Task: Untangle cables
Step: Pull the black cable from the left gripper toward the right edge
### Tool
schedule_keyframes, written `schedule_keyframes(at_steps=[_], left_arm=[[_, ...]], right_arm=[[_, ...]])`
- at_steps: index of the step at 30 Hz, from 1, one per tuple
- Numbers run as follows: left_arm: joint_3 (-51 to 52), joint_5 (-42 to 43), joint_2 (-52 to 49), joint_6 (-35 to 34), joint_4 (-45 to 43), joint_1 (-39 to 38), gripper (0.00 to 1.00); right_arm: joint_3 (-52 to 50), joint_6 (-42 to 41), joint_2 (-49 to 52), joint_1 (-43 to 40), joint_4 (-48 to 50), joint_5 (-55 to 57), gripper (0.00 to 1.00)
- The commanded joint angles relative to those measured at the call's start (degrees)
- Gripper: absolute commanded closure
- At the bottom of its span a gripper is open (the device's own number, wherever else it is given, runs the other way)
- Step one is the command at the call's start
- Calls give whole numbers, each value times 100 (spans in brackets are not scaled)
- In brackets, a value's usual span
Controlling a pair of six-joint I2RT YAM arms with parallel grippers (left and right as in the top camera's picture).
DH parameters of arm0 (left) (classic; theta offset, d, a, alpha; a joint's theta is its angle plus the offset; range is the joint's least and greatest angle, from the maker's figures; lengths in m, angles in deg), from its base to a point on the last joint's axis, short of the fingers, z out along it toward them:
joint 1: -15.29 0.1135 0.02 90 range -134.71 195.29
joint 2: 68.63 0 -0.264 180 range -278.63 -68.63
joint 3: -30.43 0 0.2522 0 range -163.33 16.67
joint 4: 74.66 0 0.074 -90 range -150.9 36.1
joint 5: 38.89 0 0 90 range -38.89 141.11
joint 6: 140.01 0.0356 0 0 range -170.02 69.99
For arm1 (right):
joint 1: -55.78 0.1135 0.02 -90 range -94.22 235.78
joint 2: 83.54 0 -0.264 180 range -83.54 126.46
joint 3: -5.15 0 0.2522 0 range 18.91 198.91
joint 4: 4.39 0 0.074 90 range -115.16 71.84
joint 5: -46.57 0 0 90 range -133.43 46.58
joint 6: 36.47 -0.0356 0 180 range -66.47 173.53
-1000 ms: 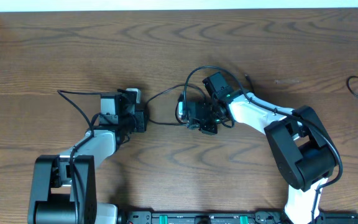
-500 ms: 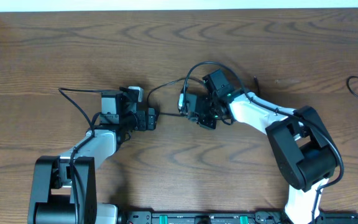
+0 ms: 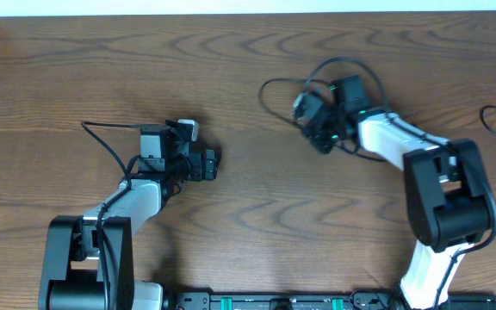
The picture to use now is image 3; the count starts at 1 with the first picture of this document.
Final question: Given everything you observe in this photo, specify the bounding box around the black USB cable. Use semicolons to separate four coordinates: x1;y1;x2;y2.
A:
257;77;331;128

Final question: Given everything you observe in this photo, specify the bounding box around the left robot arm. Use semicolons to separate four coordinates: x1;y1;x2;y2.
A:
38;119;220;309

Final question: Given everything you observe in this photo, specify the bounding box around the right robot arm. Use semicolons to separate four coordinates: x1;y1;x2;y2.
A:
293;76;496;309

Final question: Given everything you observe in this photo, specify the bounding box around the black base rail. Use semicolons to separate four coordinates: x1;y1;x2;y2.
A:
160;289;496;310

